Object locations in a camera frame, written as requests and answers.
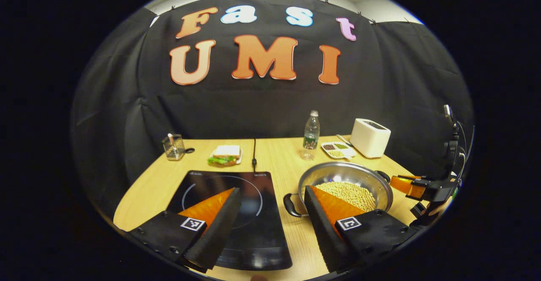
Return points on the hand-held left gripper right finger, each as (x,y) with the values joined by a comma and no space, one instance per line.
(321,230)

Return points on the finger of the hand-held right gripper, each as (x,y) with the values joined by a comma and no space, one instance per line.
(401,184)

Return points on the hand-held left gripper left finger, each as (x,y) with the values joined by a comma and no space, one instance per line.
(217,234)

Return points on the black induction cooktop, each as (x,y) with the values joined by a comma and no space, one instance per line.
(262,238)

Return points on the steel pot with beans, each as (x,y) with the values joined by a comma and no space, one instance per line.
(338,173)

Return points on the white toaster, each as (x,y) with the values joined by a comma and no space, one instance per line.
(367,141)

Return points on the white divided dish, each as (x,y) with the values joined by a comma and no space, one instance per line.
(338,150)

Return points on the thin silver utensil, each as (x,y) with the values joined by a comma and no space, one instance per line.
(343,140)

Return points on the sandwich on plate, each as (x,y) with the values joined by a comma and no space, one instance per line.
(226,152)

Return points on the clear glass holder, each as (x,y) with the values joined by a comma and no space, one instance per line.
(173,150)

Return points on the clear plastic water bottle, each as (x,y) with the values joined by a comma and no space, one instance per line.
(311,135)

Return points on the black backdrop cloth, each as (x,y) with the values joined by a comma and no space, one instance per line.
(274,107)

